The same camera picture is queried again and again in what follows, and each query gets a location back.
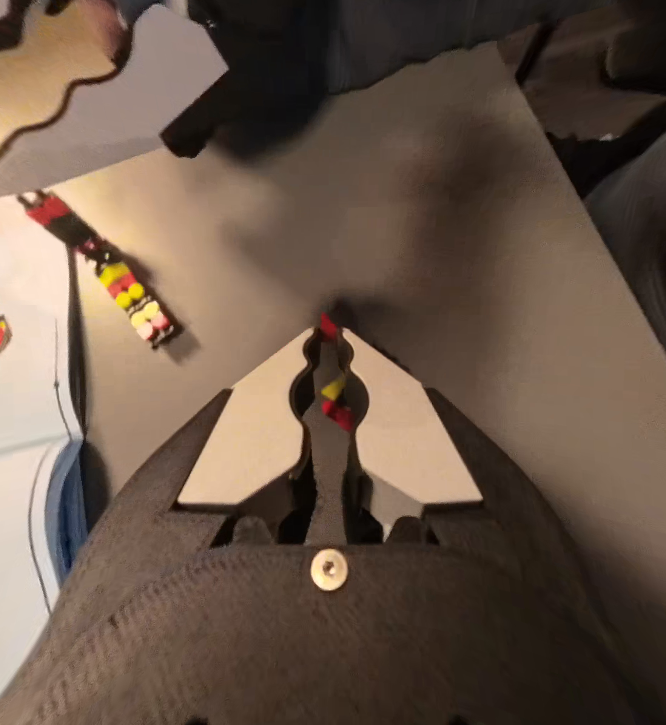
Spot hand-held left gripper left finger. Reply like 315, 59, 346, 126
177, 327, 319, 506

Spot open lego instruction booklet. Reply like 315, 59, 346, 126
0, 224, 90, 725

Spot black table leg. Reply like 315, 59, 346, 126
513, 22, 557, 87

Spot long red black lego assembly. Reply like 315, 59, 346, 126
17, 190, 183, 350

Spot red yellow lego assembly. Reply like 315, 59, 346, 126
317, 313, 358, 435

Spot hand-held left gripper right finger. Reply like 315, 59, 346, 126
336, 327, 484, 539

